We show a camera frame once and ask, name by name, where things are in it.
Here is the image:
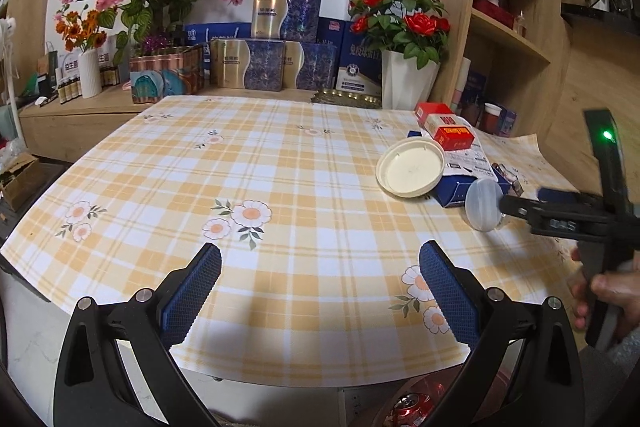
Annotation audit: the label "blue white long carton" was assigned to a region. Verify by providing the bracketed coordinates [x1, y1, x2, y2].
[184, 22, 253, 52]

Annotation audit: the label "white display box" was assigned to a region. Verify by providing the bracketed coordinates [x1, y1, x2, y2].
[60, 52, 83, 78]
[97, 42, 121, 70]

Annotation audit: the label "cardboard box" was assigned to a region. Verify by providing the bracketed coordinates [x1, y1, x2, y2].
[0, 154, 47, 210]

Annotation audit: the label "dark shiny small wrapper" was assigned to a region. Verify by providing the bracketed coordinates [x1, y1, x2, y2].
[492, 162, 525, 198]

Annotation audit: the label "cream round plastic lid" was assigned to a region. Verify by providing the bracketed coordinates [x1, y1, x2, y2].
[376, 138, 447, 198]

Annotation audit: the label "white ribbed vase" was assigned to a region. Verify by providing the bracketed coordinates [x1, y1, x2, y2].
[77, 48, 103, 99]

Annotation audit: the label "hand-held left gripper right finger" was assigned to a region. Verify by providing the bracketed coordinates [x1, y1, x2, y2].
[419, 241, 586, 427]

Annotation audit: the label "dark blue small box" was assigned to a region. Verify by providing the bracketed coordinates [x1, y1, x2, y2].
[317, 17, 351, 45]

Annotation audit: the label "dark blue picture box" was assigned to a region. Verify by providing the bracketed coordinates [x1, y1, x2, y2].
[465, 69, 488, 108]

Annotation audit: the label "patterned wooden planter box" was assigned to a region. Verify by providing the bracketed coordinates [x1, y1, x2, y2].
[129, 47, 206, 104]

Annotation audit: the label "brown paper bag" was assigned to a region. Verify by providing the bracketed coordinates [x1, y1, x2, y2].
[36, 42, 61, 80]

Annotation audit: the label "white angular vase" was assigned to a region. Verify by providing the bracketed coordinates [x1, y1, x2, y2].
[381, 51, 442, 110]

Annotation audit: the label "gold blue gift box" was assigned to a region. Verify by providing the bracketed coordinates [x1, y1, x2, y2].
[282, 41, 337, 90]
[251, 0, 322, 42]
[209, 39, 286, 92]

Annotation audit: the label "stacked pastel paper cups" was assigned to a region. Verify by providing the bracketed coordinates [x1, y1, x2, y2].
[450, 57, 473, 112]

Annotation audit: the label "red cigarette pack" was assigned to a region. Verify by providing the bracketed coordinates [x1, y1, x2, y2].
[415, 103, 475, 152]

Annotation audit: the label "clear round plastic lid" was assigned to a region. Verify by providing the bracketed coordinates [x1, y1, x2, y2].
[464, 178, 506, 233]

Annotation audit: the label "row of small amber bottles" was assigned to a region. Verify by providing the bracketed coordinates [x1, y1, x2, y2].
[56, 66, 125, 104]

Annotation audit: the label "red foil wrapper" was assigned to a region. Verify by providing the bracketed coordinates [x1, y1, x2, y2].
[392, 392, 448, 427]

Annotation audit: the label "teal blue small box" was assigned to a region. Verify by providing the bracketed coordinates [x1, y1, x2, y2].
[497, 107, 518, 138]

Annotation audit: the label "yellow checked floral tablecloth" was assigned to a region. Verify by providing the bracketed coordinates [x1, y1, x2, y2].
[0, 94, 596, 375]

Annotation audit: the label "white desk fan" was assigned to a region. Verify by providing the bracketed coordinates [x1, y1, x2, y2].
[0, 18, 23, 145]

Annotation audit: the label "wooden low cabinet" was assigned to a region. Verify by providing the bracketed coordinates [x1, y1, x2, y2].
[17, 84, 321, 162]

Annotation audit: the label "red rose bouquet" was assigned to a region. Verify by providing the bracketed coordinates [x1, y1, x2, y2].
[347, 0, 451, 68]

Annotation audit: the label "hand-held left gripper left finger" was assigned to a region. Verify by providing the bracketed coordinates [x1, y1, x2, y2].
[52, 243, 223, 427]

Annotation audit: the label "blue box with white label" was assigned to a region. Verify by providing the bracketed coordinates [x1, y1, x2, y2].
[334, 42, 383, 95]

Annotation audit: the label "brown plastic bin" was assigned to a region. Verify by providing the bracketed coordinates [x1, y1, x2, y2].
[362, 369, 531, 427]

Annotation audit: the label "red gift basket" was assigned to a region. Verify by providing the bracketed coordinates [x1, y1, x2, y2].
[472, 0, 516, 30]

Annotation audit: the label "gold decorative tray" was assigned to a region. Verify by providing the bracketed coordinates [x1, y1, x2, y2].
[311, 89, 383, 110]

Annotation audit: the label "person's right hand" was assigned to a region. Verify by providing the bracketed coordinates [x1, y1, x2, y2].
[570, 247, 640, 345]

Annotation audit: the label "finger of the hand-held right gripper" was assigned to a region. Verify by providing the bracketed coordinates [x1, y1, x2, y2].
[500, 193, 608, 239]
[538, 187, 608, 214]

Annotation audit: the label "black counter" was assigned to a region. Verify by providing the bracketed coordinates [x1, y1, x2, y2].
[561, 2, 640, 28]

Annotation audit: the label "orange artificial flowers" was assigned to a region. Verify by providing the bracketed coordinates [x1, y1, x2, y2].
[55, 9, 108, 52]

